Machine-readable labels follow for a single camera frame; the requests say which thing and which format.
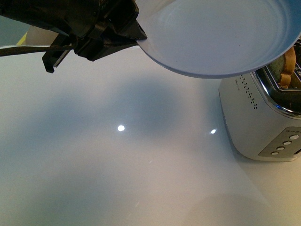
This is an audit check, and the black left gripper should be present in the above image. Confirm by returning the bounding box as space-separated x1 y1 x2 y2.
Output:
42 0 147 73

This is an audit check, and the light blue round plate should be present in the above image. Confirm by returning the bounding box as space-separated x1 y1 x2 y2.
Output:
137 0 301 79

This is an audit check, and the brown bread slice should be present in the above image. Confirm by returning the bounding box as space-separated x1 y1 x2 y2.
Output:
267 47 296 89

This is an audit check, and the white chrome two-slot toaster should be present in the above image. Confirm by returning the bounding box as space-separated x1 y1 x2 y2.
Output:
219 40 301 162

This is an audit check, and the dark braided cable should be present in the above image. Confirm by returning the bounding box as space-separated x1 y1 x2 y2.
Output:
0 42 78 57

